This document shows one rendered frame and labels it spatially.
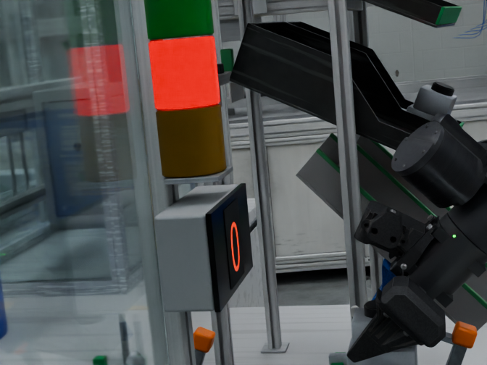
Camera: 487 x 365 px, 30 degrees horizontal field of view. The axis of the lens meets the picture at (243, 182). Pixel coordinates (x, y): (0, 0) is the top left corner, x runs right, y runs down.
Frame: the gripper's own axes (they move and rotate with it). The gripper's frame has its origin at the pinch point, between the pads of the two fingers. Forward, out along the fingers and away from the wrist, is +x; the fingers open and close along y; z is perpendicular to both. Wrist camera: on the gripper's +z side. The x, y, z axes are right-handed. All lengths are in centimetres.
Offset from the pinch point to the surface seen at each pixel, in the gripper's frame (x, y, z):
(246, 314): 36, -70, 4
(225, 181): 48, -164, 26
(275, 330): 28, -51, 0
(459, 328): -5.2, 0.9, -5.4
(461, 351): -3.7, 0.7, -7.3
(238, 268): -0.9, 18.3, 13.9
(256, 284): 65, -164, 0
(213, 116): -8.6, 20.0, 22.9
